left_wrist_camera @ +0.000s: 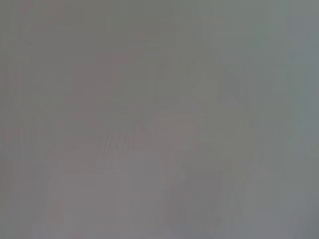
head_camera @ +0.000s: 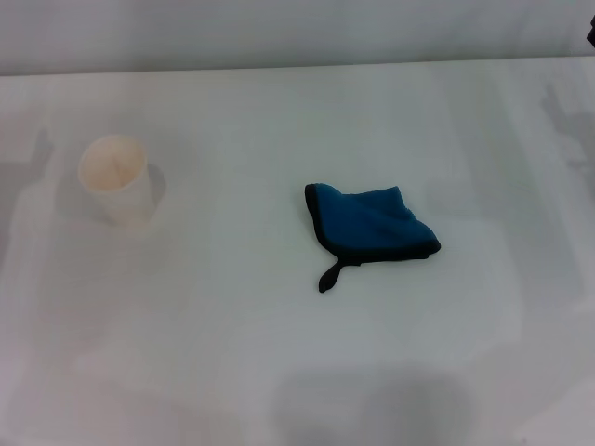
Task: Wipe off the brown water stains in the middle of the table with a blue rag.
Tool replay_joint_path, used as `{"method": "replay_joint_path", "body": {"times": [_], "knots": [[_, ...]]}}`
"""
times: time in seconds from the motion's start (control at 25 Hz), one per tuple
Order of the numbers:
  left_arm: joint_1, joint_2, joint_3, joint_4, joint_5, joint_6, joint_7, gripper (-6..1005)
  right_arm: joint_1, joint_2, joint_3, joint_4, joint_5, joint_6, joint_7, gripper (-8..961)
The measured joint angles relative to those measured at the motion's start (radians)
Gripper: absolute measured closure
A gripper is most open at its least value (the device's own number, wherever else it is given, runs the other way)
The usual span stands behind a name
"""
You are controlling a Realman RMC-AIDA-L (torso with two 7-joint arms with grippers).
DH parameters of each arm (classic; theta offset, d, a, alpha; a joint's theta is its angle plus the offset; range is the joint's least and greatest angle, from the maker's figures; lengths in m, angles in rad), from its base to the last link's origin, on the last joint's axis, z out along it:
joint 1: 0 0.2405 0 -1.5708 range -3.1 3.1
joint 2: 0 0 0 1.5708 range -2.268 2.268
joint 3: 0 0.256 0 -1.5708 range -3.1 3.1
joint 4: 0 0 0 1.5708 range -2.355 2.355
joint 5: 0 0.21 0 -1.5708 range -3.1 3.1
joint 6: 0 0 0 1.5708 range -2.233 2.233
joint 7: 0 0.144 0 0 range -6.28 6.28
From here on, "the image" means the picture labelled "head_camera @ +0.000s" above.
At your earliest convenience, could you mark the blue rag with black trim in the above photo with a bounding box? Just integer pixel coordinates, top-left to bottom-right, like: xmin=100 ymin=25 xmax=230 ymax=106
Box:
xmin=304 ymin=182 xmax=443 ymax=295

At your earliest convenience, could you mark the white paper cup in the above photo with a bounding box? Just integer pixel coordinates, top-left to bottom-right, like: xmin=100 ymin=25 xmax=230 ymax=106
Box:
xmin=77 ymin=134 xmax=155 ymax=230

